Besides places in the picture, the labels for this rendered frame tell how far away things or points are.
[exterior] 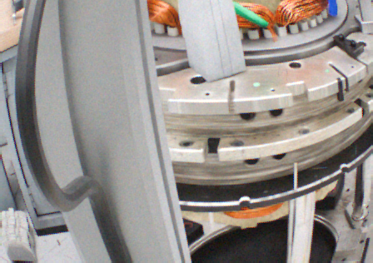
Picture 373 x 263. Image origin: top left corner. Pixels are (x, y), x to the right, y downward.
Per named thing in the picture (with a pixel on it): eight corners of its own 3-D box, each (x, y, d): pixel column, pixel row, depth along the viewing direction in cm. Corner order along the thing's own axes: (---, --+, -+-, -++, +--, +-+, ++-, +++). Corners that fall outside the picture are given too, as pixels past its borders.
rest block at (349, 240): (328, 272, 86) (330, 260, 85) (337, 243, 90) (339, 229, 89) (359, 266, 85) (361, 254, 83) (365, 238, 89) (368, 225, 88)
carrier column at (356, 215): (355, 228, 93) (360, 70, 82) (348, 220, 95) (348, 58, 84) (370, 219, 94) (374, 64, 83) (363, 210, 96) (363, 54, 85)
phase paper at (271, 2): (231, 42, 68) (221, -8, 66) (221, 32, 70) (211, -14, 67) (315, 23, 71) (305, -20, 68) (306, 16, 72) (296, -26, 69)
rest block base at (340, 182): (334, 210, 98) (335, 196, 97) (275, 210, 101) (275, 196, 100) (344, 183, 102) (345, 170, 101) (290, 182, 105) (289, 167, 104)
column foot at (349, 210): (356, 238, 92) (357, 232, 91) (343, 210, 97) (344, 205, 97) (375, 228, 92) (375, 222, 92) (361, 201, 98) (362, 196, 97)
